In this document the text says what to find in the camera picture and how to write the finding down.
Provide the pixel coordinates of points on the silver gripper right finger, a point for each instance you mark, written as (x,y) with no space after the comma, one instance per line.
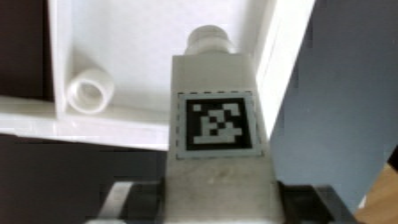
(314,205)

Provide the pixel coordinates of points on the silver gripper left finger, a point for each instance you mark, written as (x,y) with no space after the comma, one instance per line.
(133,205)

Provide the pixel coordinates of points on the white table leg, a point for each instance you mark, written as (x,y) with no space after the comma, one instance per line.
(222,185)

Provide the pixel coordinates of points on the white square table top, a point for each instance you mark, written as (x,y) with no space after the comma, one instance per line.
(124,35)

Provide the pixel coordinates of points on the white U-shaped fence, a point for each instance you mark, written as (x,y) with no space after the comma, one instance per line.
(124,128)

